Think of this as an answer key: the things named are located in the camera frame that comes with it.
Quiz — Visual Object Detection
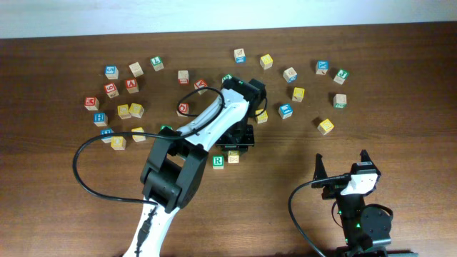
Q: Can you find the yellow s block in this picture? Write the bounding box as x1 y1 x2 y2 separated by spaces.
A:
318 119 334 136
227 151 240 163

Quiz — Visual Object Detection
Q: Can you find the green R block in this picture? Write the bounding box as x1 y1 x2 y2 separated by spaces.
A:
212 156 224 169

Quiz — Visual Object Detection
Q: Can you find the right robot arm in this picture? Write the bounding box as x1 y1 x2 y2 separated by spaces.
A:
312 150 393 256

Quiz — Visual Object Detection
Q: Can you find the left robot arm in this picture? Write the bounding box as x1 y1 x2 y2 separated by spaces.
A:
125 77 267 256

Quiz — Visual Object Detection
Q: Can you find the yellow E block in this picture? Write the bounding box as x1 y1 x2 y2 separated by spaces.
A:
255 109 268 124

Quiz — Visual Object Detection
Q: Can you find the blue E block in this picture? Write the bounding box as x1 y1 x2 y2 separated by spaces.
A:
278 104 293 119

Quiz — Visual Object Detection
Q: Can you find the wooden block green edge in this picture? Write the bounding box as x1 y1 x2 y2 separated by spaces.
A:
333 94 347 109

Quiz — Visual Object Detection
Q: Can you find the green Z block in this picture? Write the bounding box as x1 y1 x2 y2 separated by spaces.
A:
221 74 232 83

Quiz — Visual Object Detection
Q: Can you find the red O block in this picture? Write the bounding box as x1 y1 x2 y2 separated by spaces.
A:
176 103 189 117

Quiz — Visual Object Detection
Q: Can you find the tilted red A block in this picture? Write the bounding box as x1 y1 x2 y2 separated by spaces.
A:
194 79 208 95

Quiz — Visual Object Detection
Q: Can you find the yellow block right middle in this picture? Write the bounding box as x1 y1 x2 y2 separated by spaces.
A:
292 87 306 102

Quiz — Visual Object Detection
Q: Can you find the green V block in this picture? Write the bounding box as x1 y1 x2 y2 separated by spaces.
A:
160 125 173 130

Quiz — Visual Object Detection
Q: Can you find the wooden block blue side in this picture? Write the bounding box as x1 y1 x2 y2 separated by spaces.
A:
283 67 298 83

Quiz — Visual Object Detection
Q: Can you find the top yellow block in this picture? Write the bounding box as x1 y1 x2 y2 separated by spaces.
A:
260 54 273 70

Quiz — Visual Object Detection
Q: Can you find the wooden block blue edge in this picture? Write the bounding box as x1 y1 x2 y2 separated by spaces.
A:
233 49 246 64

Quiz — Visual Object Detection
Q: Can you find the wooden block red edge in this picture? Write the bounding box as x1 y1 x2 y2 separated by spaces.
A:
178 70 189 85

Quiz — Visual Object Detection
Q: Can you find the green J block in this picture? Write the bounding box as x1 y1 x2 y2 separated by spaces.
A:
333 69 349 85

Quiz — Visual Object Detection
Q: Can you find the blue X block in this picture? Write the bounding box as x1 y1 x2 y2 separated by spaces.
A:
316 60 329 75

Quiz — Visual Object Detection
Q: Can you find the yellow C block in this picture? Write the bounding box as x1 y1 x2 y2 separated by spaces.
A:
131 126 147 143

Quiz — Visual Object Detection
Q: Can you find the yellow G block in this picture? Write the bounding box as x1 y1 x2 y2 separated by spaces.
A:
129 103 144 119

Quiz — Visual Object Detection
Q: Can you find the green L block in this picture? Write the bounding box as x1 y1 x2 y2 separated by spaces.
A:
150 56 164 71

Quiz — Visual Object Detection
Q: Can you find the yellow O block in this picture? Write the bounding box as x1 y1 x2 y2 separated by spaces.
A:
117 104 131 119

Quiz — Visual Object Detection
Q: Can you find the yellow Q block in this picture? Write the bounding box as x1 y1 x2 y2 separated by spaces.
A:
111 136 126 151

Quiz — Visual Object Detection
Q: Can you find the plain wooden block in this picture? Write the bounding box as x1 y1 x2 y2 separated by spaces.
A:
129 62 144 78

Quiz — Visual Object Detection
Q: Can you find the lower blue H block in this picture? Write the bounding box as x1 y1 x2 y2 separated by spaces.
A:
100 128 115 144

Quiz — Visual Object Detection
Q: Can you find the blue h block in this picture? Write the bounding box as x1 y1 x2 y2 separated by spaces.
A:
94 113 108 127
100 128 115 144

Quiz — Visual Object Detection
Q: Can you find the red 9 block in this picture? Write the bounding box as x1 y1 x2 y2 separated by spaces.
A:
104 83 119 99

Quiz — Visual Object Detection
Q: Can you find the upper blue H block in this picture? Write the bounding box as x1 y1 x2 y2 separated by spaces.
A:
94 113 108 127

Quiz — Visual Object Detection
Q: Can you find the blue G block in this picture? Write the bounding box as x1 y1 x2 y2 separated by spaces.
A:
104 65 119 80

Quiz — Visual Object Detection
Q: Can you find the red M block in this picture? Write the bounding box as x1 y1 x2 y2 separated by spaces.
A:
84 96 99 111

